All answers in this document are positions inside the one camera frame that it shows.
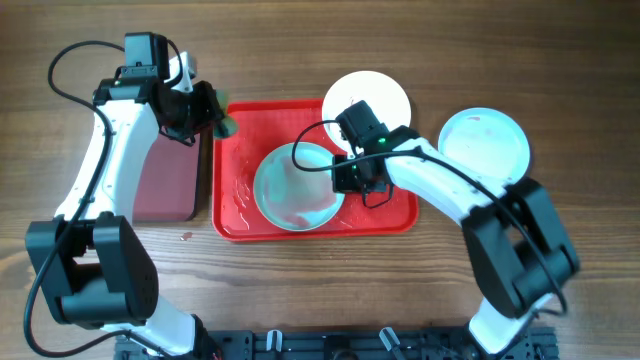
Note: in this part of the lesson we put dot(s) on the black water tray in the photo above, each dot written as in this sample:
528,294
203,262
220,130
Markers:
168,185

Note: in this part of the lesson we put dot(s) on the red plastic tray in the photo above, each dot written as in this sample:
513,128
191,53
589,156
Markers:
263,127

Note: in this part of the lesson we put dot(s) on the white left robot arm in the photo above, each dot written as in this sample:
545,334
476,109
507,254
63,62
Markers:
90,265

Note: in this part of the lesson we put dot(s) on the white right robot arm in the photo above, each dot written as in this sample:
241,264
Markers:
520,252

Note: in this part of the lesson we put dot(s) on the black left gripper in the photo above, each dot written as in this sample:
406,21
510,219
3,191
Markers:
205,95

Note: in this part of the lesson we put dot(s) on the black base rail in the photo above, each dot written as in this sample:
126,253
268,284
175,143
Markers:
434,343

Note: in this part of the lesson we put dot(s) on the white plate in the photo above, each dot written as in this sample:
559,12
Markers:
383,94

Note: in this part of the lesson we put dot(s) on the light blue plate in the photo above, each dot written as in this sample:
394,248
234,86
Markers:
487,141
293,199

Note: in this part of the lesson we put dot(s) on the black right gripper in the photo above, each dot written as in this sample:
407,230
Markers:
342,184

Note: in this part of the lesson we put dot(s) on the green and yellow sponge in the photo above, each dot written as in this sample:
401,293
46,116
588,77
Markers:
226,126

